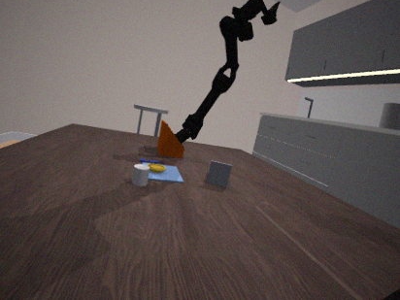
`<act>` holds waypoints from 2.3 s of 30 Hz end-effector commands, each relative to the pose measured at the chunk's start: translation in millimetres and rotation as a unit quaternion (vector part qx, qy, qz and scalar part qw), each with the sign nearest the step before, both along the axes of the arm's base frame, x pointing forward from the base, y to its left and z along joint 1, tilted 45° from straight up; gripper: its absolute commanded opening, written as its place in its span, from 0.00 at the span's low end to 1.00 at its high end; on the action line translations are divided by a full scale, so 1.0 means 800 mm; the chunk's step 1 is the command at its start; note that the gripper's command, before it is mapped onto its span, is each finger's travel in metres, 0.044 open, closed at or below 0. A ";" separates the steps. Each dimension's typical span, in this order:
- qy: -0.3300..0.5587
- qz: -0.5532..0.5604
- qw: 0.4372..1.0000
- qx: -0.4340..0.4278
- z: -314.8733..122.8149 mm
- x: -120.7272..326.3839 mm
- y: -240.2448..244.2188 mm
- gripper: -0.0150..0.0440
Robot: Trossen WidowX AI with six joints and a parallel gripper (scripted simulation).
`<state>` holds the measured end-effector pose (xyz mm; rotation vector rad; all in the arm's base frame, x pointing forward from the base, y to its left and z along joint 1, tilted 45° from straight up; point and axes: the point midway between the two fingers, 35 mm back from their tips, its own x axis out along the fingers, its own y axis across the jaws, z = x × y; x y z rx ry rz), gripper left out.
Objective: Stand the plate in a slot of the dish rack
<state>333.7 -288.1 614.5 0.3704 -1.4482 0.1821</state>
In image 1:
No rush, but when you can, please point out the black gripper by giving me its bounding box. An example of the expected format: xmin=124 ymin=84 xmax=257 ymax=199
xmin=245 ymin=0 xmax=281 ymax=25

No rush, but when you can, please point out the yellow plate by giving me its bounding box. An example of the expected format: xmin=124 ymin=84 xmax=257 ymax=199
xmin=147 ymin=164 xmax=166 ymax=173

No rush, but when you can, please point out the light blue flat mat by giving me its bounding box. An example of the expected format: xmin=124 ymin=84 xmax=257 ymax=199
xmin=148 ymin=165 xmax=183 ymax=183

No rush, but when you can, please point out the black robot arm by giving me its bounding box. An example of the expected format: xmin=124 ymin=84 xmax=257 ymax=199
xmin=175 ymin=5 xmax=254 ymax=143

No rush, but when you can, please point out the white cylinder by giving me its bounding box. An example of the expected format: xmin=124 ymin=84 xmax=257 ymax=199
xmin=132 ymin=164 xmax=150 ymax=186

